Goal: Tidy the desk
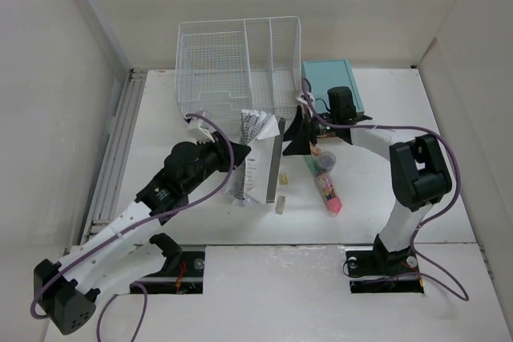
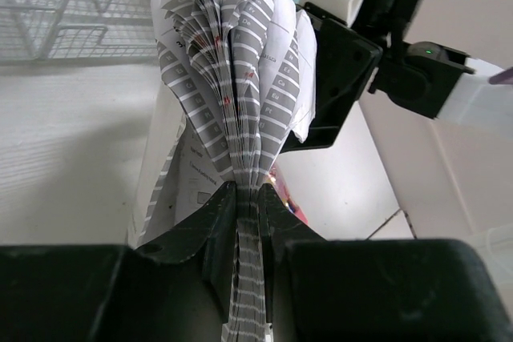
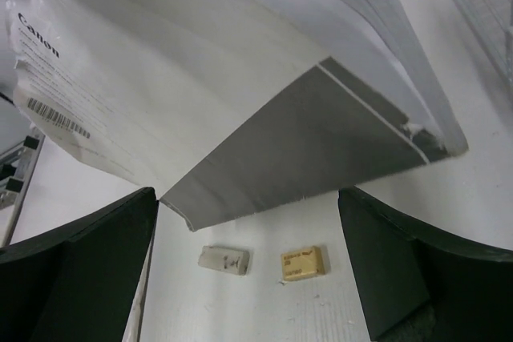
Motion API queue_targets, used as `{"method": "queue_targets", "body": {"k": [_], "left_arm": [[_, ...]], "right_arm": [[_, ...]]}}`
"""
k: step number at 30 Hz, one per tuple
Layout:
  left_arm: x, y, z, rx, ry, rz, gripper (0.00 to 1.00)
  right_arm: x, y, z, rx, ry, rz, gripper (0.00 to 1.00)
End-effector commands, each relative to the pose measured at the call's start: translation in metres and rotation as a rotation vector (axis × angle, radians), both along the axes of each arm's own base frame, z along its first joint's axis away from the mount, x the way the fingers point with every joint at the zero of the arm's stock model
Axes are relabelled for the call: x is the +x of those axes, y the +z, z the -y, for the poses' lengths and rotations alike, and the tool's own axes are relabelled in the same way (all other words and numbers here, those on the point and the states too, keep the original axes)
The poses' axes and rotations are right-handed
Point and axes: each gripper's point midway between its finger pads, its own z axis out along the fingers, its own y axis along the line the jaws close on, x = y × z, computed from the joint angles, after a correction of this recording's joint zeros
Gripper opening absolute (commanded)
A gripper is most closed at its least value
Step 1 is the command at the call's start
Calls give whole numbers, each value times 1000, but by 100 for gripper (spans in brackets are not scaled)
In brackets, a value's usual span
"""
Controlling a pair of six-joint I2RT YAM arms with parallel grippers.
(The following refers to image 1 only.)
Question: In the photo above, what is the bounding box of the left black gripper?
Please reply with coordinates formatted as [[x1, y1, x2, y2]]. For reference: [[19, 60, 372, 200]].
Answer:
[[183, 131, 250, 195]]

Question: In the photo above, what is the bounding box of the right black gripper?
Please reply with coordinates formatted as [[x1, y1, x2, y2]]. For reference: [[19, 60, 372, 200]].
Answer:
[[281, 105, 338, 156]]

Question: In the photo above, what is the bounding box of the gray white booklet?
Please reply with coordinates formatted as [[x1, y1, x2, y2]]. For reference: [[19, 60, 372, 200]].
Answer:
[[225, 110, 285, 207]]

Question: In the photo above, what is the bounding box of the clear jar of paper clips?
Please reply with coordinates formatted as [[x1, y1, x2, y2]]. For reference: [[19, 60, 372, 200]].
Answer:
[[316, 151, 337, 174]]

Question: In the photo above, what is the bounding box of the teal drawer box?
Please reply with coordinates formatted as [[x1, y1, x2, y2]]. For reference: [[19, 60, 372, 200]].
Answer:
[[301, 59, 365, 115]]

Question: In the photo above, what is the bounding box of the pink pencil tube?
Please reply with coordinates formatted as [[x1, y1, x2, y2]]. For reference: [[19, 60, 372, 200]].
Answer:
[[315, 172, 343, 216]]

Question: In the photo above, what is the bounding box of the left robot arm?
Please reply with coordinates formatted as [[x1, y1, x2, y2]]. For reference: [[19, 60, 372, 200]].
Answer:
[[34, 134, 251, 336]]

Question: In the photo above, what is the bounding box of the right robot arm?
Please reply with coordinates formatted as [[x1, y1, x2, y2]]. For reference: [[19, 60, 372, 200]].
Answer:
[[283, 78, 460, 273]]

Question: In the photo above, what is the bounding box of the green highlighter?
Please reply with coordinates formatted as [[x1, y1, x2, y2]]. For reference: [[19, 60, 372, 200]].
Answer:
[[304, 155, 321, 177]]

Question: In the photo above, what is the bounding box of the small yellow eraser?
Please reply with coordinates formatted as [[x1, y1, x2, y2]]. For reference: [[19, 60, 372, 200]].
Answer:
[[278, 174, 288, 185]]

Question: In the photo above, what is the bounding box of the small gray stapler remover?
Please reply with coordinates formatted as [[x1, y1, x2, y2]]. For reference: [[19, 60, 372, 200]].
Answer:
[[275, 195, 286, 215]]

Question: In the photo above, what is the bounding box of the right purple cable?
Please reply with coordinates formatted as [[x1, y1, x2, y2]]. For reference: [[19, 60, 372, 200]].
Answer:
[[300, 77, 470, 303]]

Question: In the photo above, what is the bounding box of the purple cable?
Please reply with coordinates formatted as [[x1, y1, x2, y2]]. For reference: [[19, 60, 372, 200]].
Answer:
[[30, 113, 237, 342], [300, 77, 470, 303]]

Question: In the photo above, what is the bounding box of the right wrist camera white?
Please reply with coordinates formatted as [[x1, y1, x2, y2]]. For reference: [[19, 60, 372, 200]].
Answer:
[[297, 93, 309, 106]]

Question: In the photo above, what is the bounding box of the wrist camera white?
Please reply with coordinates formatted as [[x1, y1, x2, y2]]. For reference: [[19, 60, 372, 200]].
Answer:
[[184, 111, 214, 143], [297, 93, 309, 106]]

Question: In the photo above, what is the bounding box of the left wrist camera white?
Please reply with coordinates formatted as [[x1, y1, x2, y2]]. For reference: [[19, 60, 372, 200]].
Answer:
[[184, 111, 214, 143]]

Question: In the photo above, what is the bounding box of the white wire mesh desk organizer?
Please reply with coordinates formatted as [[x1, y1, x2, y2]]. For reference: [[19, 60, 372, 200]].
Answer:
[[175, 16, 301, 135]]

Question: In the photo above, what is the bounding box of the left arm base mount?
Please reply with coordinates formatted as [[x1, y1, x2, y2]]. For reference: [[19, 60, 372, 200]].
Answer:
[[130, 233, 206, 295]]

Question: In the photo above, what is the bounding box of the aluminium rail frame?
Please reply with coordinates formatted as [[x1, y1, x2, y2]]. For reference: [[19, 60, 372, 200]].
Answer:
[[77, 68, 147, 244]]

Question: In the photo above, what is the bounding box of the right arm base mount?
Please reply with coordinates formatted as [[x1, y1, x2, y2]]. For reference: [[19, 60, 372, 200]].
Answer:
[[344, 238, 424, 294]]

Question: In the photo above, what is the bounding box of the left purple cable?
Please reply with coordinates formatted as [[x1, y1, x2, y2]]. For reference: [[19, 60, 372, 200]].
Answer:
[[30, 113, 237, 342]]

